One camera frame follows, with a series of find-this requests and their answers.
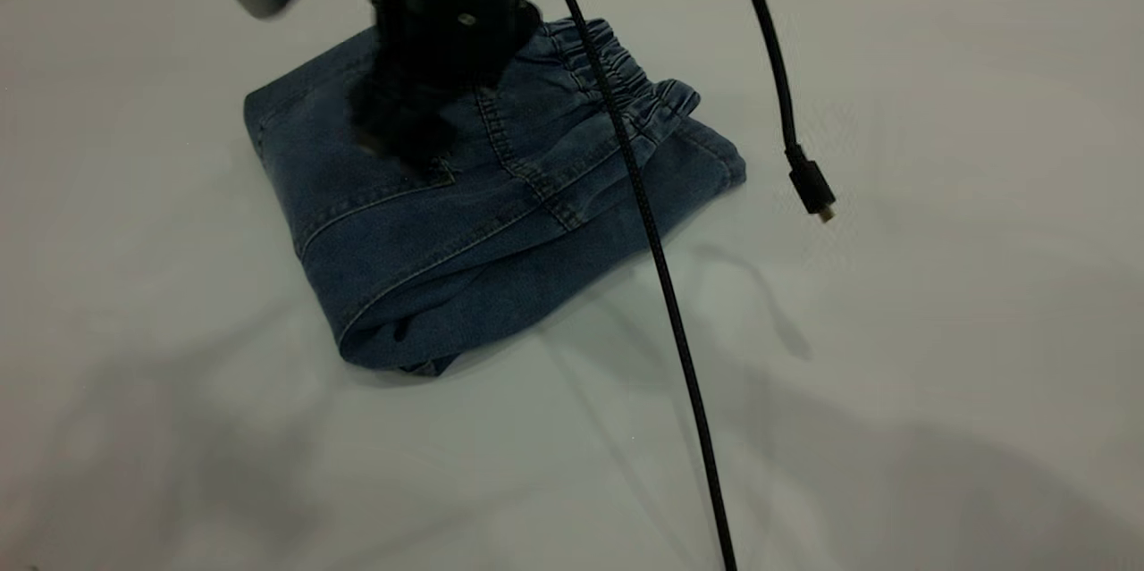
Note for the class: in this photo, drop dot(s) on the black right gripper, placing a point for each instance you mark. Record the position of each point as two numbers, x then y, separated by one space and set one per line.
447 8

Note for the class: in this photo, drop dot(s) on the blue denim shorts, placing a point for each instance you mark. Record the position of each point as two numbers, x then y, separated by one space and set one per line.
447 240

